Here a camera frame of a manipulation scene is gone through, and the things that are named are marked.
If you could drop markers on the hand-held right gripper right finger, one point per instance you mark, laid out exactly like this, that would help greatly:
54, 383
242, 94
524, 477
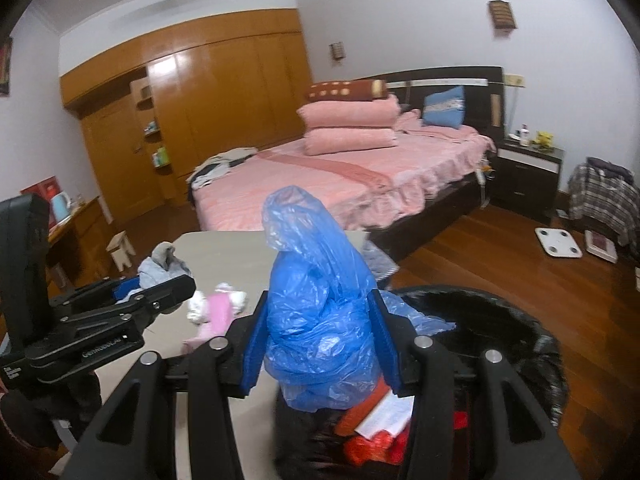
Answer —
390, 355

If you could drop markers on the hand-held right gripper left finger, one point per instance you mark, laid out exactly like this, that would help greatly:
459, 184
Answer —
250, 360

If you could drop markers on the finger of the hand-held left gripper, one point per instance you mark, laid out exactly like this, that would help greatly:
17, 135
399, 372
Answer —
170, 292
125, 291

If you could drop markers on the grey cloth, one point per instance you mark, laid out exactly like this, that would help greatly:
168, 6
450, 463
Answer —
162, 260

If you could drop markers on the blue plastic bag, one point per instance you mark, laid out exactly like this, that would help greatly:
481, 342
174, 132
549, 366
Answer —
315, 310

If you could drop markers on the black lined trash bin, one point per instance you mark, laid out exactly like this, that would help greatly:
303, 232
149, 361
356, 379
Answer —
500, 320

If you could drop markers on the small wooden stool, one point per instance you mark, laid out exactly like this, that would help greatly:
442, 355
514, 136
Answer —
121, 250

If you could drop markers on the pink and white cloth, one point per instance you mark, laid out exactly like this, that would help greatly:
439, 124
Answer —
217, 310

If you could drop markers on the wooden sideboard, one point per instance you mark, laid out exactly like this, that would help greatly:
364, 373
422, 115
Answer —
75, 240

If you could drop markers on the white paper sheet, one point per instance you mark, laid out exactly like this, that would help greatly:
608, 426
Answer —
387, 412

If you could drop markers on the light blue electric kettle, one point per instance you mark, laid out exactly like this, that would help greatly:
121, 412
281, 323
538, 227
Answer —
61, 207

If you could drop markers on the grey quilted mat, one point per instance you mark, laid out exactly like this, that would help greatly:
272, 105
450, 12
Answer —
380, 262

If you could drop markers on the wooden door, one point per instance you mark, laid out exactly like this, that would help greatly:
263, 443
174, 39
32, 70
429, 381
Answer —
115, 160

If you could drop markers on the pile of clothes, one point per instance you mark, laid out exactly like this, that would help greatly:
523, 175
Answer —
220, 167

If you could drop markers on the bed with pink cover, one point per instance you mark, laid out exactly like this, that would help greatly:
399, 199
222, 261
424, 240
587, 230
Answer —
340, 180

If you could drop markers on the white power strip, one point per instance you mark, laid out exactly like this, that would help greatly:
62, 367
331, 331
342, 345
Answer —
482, 180

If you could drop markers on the white bathroom scale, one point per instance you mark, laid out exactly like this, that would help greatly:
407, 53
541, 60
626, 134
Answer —
558, 242

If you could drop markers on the wooden wardrobe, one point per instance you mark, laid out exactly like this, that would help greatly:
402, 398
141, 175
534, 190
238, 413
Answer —
225, 85

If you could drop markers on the pink folded blanket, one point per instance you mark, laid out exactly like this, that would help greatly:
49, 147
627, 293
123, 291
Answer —
350, 112
350, 140

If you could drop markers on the dark nightstand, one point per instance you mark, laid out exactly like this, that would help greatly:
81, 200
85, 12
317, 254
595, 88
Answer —
530, 175

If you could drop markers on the scale with dark red centre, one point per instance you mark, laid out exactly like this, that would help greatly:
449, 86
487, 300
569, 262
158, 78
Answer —
600, 246

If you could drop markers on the blue pillow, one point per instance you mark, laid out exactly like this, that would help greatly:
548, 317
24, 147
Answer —
444, 106

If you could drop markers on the white lotion bottle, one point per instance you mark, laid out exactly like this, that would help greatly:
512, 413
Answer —
523, 136

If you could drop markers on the plaid shirt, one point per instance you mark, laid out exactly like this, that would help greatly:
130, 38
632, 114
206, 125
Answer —
597, 197

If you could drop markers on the yellow plush toy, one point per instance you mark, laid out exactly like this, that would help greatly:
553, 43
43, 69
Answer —
543, 140

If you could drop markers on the dark headboard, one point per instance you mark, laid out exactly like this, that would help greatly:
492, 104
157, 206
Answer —
480, 95

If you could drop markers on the grey hoodie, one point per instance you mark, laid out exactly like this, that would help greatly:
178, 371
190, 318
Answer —
607, 167

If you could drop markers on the framed wall picture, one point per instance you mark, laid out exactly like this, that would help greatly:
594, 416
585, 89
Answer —
5, 65

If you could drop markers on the brown wall lamp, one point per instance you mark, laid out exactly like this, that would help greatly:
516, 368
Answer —
502, 14
337, 51

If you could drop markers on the beige wall socket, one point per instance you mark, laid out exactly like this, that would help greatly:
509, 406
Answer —
515, 80

